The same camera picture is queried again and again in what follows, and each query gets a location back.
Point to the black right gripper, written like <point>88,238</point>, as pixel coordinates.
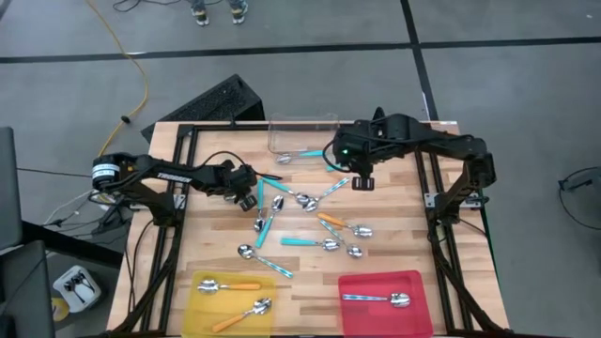
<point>357,148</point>

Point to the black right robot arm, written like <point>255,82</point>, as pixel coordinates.
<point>436,141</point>

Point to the person's shoe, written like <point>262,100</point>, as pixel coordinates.
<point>201,16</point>
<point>238,14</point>

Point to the yellow plastic bin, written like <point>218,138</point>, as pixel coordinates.
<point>192,310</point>

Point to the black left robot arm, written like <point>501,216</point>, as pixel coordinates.
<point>164,176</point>

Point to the teal white patterned spoon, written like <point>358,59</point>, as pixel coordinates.
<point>400,300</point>
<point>335,188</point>
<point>246,252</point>

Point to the white tray with black parts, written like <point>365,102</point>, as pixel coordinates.
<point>77,306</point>

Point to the black floor beam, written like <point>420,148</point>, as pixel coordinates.
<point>70,244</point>

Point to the yellow tape roll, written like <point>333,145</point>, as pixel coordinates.
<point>65,307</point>

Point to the red plastic bin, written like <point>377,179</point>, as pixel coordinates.
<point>385,324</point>

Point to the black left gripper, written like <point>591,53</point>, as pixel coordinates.
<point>239,180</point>

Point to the black rail clamp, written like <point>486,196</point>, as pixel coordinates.
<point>378,113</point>

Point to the dark grey flat panel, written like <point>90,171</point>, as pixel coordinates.
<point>23,291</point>
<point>9,188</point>

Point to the clear plastic bin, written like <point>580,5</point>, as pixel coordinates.
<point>300,131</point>

